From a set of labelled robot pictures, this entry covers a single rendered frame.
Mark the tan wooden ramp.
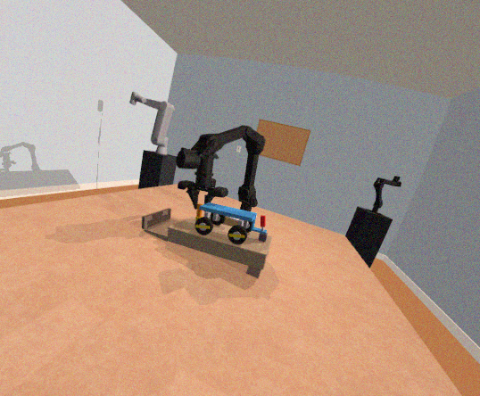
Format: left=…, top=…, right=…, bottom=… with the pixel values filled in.
left=142, top=209, right=272, bottom=278

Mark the yellow chock with orange handle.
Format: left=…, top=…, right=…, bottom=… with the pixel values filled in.
left=195, top=203, right=202, bottom=221

